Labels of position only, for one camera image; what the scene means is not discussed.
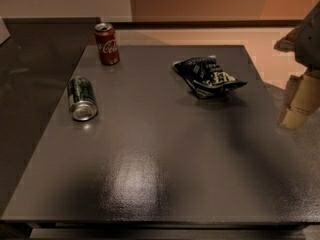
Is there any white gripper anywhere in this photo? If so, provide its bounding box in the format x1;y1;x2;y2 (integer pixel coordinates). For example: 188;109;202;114
274;2;320;129

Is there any green soda can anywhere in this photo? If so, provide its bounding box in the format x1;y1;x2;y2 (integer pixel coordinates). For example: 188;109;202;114
67;76;98;121

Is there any red Coca-Cola can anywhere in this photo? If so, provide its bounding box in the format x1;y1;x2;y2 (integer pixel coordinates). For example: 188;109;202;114
94;22;120;65

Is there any black chip bag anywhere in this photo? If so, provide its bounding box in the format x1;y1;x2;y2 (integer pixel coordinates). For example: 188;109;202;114
173;55;246;99

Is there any white object at left edge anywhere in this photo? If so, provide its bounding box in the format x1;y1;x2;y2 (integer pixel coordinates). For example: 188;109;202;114
0;17;10;45

